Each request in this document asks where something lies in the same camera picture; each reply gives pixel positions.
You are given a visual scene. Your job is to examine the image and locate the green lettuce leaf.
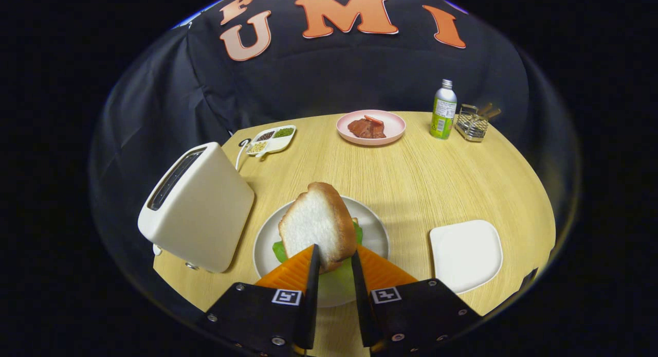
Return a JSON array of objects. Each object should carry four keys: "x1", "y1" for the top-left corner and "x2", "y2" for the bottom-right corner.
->
[{"x1": 272, "y1": 219, "x2": 363, "y2": 307}]

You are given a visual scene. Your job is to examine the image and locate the white toaster cable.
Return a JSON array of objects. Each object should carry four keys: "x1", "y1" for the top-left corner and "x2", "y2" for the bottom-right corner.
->
[{"x1": 235, "y1": 138, "x2": 252, "y2": 170}]

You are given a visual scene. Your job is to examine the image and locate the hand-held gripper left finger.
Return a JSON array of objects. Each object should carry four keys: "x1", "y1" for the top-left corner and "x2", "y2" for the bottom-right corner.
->
[{"x1": 198, "y1": 244, "x2": 320, "y2": 356}]

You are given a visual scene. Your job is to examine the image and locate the white toaster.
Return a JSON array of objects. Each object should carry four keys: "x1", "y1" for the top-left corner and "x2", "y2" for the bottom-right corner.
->
[{"x1": 137, "y1": 142, "x2": 255, "y2": 274}]

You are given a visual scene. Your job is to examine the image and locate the white divided bean dish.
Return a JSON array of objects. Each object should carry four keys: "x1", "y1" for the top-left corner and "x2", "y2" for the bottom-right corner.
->
[{"x1": 246, "y1": 124, "x2": 297, "y2": 158}]

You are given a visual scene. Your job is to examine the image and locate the toasted bread slice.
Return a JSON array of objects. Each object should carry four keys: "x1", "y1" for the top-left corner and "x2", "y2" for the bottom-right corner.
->
[{"x1": 278, "y1": 182, "x2": 358, "y2": 274}]

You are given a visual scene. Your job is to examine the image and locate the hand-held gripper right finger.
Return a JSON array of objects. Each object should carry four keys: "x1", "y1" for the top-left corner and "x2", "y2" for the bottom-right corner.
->
[{"x1": 351, "y1": 244, "x2": 484, "y2": 353}]

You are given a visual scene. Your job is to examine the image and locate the red meat slices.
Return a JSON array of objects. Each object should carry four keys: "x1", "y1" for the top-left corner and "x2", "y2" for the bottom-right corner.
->
[{"x1": 348, "y1": 118, "x2": 386, "y2": 139}]

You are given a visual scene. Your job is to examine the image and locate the round white plate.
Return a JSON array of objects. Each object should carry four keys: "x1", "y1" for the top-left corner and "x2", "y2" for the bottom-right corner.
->
[{"x1": 253, "y1": 195, "x2": 390, "y2": 309}]

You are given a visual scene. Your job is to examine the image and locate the wire cutlery holder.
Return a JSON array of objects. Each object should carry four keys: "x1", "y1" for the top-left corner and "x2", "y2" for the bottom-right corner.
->
[{"x1": 455, "y1": 104, "x2": 489, "y2": 142}]

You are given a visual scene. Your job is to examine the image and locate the black backdrop cloth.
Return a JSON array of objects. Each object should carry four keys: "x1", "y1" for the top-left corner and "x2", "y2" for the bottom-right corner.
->
[{"x1": 90, "y1": 0, "x2": 566, "y2": 208}]

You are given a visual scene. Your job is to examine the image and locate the green labelled bottle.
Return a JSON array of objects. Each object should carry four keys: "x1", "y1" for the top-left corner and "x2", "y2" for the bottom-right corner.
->
[{"x1": 430, "y1": 79, "x2": 458, "y2": 140}]

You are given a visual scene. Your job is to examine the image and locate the white square plate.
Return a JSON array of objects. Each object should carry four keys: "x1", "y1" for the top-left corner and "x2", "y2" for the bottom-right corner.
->
[{"x1": 429, "y1": 220, "x2": 503, "y2": 295}]

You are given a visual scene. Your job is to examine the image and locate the pink plate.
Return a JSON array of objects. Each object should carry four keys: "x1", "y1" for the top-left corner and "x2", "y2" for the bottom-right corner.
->
[{"x1": 336, "y1": 110, "x2": 407, "y2": 146}]

